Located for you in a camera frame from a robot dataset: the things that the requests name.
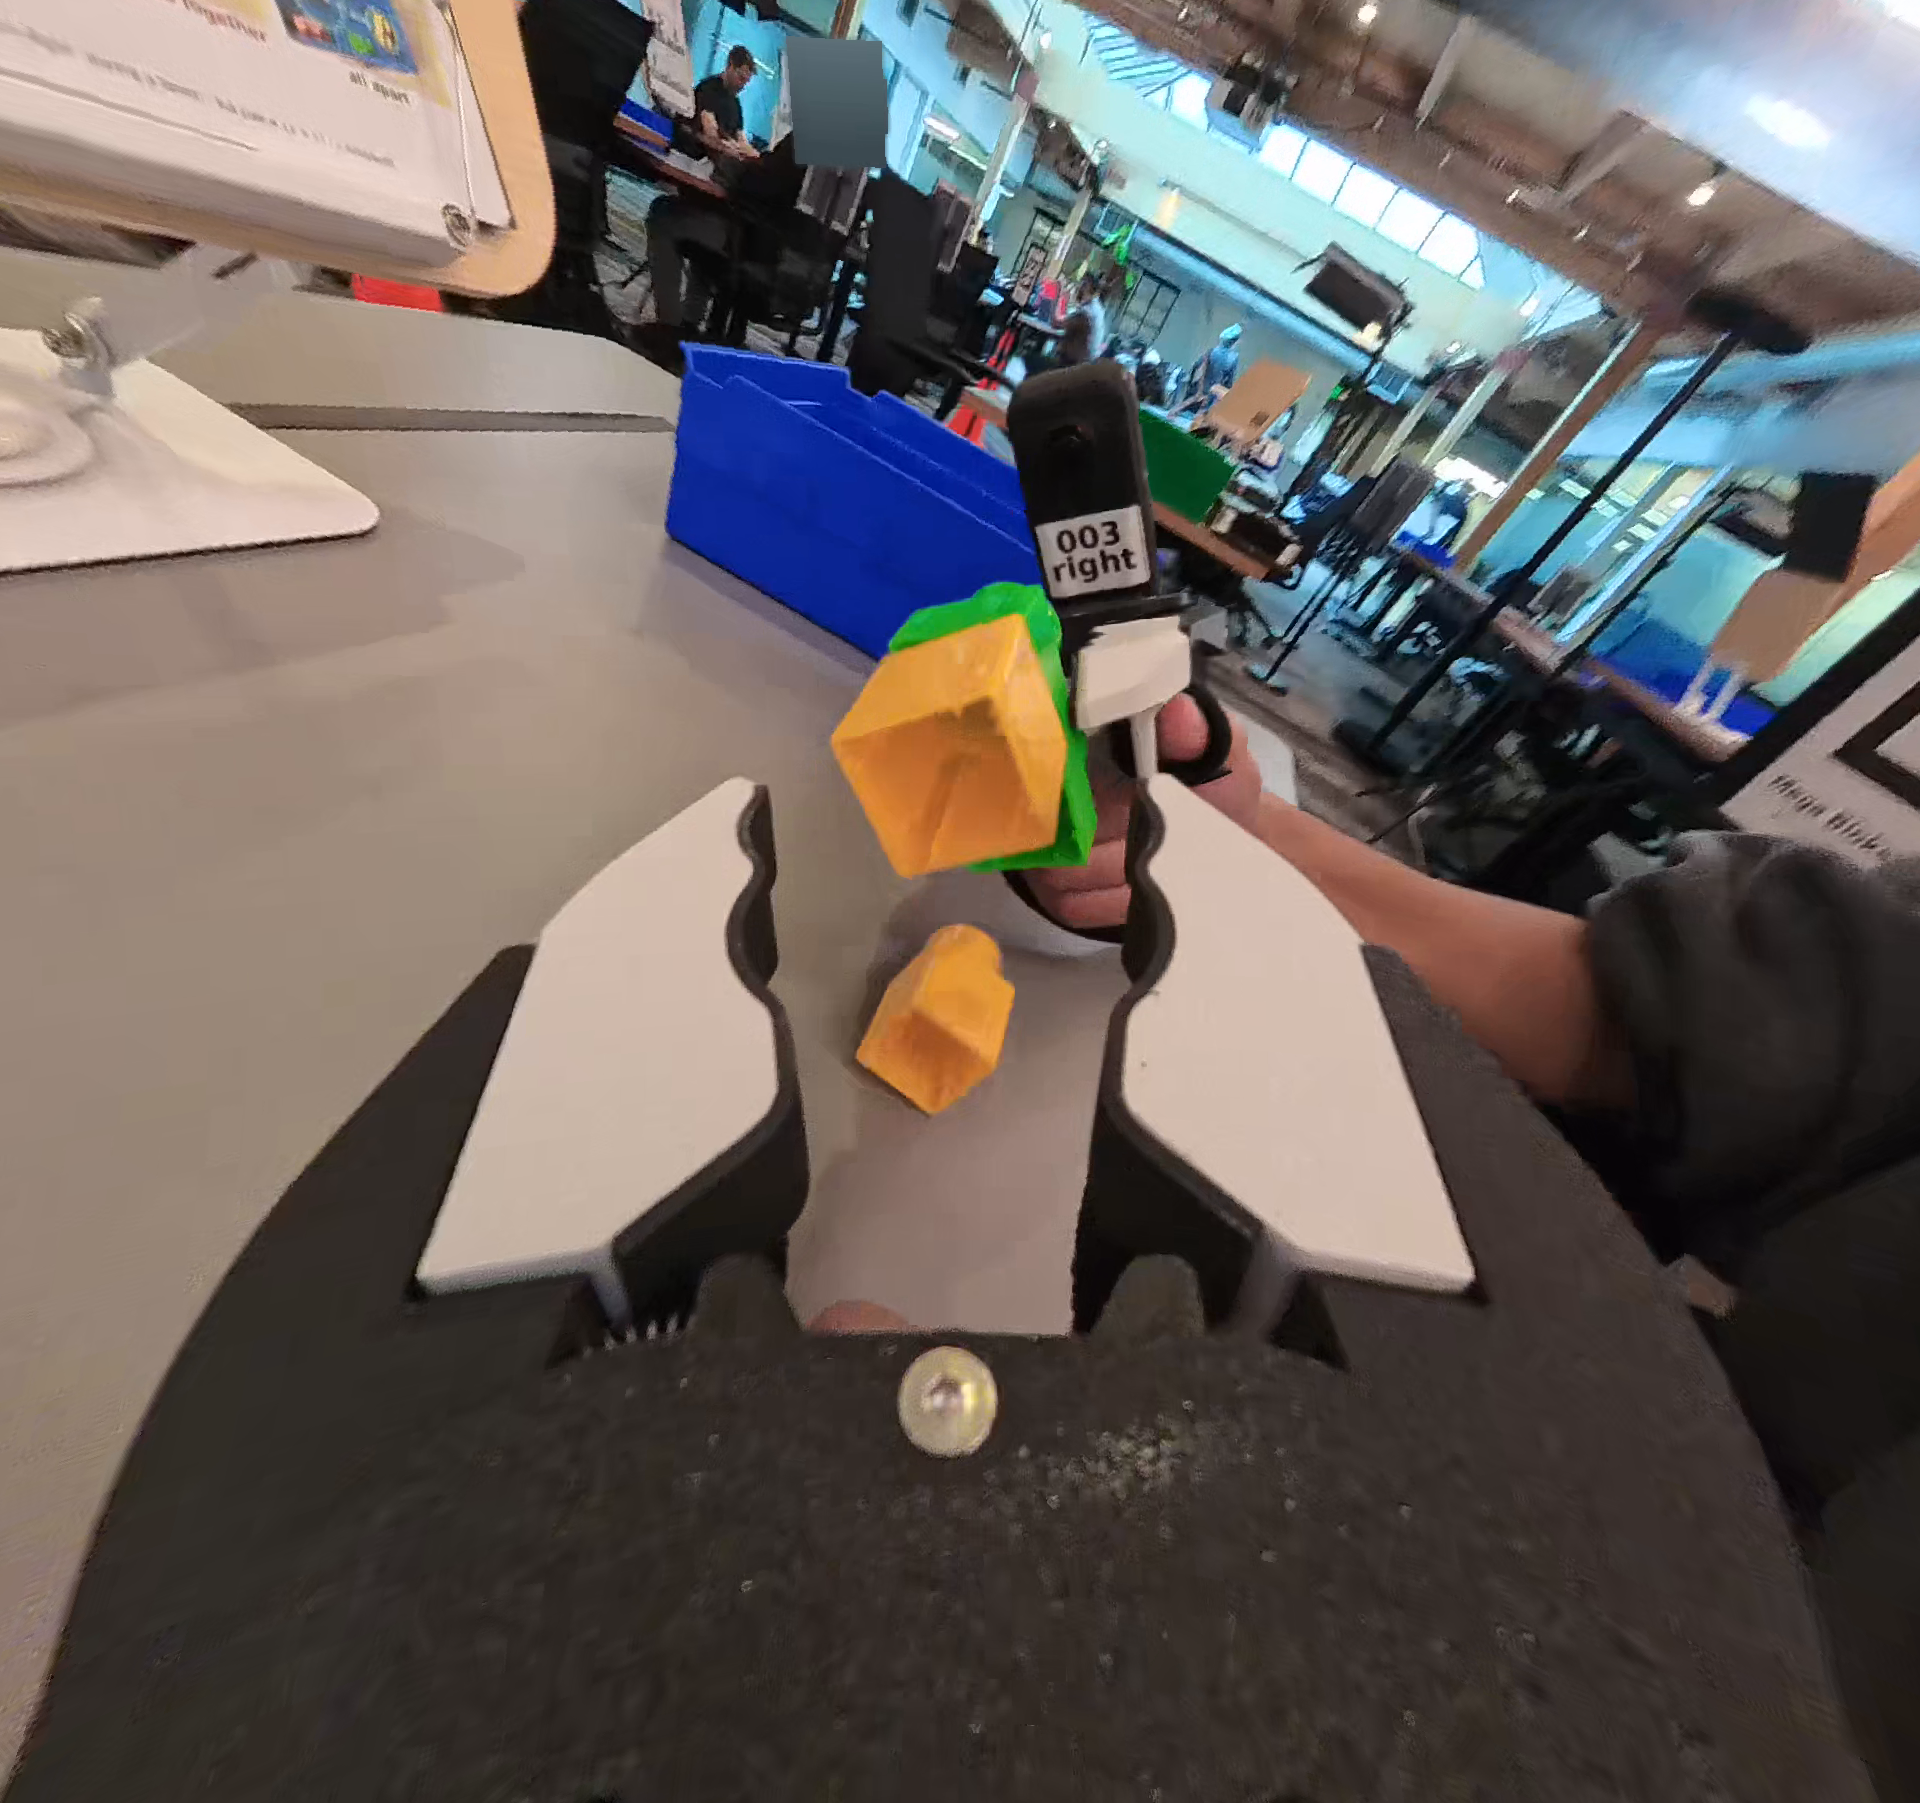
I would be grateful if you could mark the person's right hand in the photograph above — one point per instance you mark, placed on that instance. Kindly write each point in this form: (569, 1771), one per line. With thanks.
(1107, 891)

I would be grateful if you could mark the framed black white marker sign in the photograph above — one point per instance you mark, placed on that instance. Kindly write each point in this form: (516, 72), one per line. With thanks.
(1823, 813)

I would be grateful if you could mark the green two-stud toy block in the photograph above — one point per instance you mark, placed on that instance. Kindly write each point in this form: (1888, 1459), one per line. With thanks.
(975, 609)

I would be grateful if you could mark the black office chair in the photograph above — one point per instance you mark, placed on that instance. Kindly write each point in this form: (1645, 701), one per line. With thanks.
(579, 48)

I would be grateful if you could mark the person's dark clothing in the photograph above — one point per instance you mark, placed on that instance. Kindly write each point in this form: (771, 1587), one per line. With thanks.
(1845, 1383)

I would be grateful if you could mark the person's right forearm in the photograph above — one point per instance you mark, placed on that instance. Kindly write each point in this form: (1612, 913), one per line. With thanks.
(1425, 933)

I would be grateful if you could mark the blue plastic bin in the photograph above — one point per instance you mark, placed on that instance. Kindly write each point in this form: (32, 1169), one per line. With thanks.
(810, 511)

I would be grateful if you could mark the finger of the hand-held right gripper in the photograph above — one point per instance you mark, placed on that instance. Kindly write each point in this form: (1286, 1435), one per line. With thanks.
(1132, 669)

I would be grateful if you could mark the white stand with wooden board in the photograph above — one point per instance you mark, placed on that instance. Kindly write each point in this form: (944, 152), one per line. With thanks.
(180, 481)

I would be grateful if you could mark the printed instruction sheet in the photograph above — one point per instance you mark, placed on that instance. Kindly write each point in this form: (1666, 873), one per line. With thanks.
(224, 108)

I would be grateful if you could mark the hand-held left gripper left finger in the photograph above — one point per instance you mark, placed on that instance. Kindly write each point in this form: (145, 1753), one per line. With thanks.
(622, 1067)

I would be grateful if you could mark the black floor lamp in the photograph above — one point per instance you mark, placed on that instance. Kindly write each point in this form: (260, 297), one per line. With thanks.
(1749, 321)

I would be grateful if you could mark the yellow one-stud toy block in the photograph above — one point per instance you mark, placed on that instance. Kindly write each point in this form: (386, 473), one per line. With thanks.
(944, 753)
(938, 1023)

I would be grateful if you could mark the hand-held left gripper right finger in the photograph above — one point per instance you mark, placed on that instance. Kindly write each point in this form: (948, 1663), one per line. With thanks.
(1291, 1067)

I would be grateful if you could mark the green plastic bin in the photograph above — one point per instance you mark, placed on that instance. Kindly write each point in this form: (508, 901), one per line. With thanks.
(1184, 467)

